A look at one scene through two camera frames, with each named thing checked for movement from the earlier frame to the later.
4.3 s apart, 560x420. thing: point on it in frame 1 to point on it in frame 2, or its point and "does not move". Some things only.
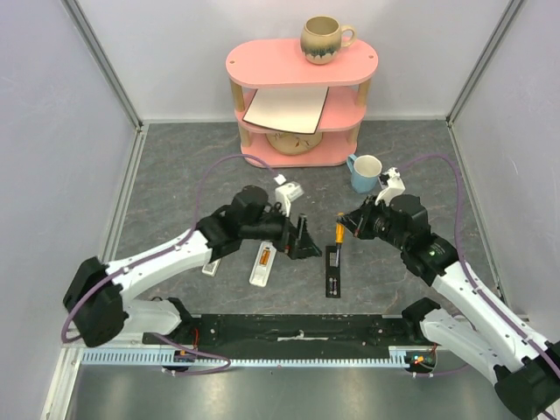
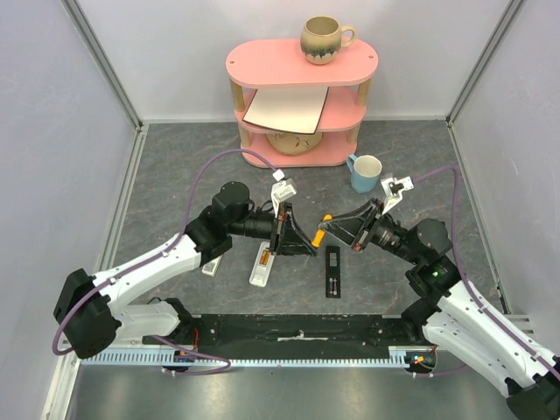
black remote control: x=332 y=272 does not move
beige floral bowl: x=294 y=143 does not move
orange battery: x=264 y=256 does not move
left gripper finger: x=302 y=225 to x=293 y=240
